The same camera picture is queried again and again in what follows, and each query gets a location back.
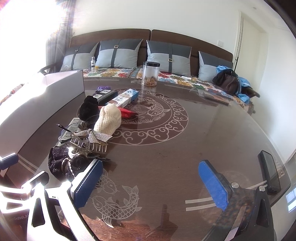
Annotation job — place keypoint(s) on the black rectangular box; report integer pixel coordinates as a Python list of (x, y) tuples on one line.
[(104, 96)]

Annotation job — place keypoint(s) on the far right grey cushion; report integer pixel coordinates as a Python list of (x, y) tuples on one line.
[(208, 64)]

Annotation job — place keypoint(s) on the blue white medicine box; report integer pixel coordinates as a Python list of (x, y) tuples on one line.
[(125, 98)]

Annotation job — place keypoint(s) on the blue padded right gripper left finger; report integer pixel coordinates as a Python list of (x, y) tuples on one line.
[(84, 183)]

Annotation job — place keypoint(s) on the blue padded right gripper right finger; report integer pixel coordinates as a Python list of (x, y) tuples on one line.
[(216, 184)]

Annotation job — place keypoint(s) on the blue jacket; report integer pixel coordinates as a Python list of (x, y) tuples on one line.
[(245, 86)]

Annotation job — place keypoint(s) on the clear jar black lid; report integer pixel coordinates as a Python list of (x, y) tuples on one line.
[(150, 73)]

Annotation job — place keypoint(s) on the grey curtain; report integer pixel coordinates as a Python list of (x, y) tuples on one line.
[(59, 40)]

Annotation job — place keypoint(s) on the silver glitter bow clip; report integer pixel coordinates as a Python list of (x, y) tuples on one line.
[(89, 142)]

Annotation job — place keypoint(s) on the red foil packet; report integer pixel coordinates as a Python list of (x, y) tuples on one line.
[(125, 113)]

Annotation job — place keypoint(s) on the dark brown bag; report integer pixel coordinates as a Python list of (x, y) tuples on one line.
[(228, 81)]

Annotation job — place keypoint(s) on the dark purple knitted cloth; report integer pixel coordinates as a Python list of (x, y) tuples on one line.
[(65, 162)]

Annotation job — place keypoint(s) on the black fuzzy cloth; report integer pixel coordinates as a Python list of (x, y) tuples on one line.
[(88, 108)]

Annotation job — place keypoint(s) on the black smartphone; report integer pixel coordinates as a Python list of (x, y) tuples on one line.
[(270, 171)]

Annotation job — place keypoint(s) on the purple toy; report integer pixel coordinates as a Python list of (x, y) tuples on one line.
[(101, 88)]

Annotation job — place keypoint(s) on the white lotion bottle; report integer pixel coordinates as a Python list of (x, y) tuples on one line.
[(93, 64)]

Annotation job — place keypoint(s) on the white cardboard box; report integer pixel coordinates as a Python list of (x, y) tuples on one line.
[(26, 110)]

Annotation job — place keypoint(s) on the grey cushion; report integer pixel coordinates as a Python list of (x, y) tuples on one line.
[(79, 57), (173, 58), (208, 64), (118, 53)]

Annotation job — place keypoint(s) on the brown sofa with floral cover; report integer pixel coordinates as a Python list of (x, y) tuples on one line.
[(160, 36)]

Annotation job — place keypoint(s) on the far left grey cushion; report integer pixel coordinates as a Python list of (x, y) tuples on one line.
[(79, 57)]

